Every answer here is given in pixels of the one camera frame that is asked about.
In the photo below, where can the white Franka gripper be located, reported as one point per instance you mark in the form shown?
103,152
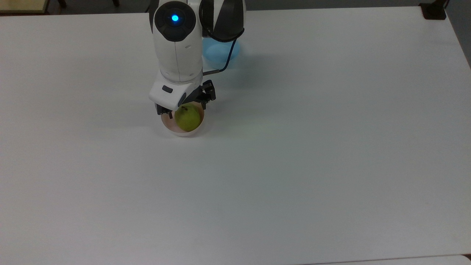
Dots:
165,94

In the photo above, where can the green pear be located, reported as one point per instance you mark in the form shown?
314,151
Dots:
188,119

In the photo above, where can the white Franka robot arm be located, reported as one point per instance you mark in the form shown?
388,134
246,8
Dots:
178,48

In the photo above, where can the pink plastic bowl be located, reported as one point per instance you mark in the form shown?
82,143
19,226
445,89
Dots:
167,123

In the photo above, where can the blue plastic bowl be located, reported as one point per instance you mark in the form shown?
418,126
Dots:
215,55

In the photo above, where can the yellow wooden desk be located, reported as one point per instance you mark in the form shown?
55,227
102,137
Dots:
22,5

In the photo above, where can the black table clamp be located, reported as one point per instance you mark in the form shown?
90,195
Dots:
433,11

